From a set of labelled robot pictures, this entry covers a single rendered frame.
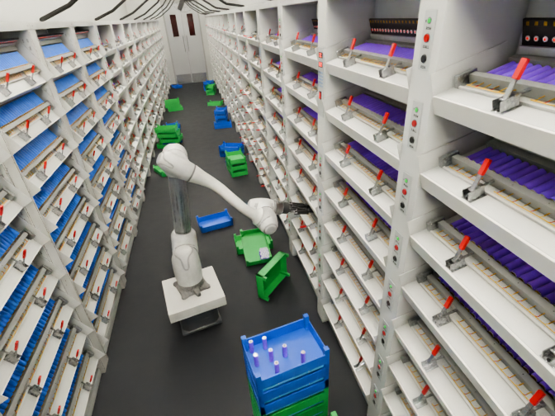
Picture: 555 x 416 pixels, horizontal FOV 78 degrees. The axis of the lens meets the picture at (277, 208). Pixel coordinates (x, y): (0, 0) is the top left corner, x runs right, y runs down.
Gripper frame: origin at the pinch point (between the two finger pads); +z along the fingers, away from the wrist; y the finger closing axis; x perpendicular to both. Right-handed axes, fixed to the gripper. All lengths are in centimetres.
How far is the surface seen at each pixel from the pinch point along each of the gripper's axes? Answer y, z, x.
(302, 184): 10.8, -5.8, -11.5
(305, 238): 5.7, 3.0, 26.1
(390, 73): -81, -24, -87
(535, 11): -108, -11, -105
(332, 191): -39, -10, -30
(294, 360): -91, -34, 21
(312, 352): -89, -26, 19
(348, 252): -62, -7, -11
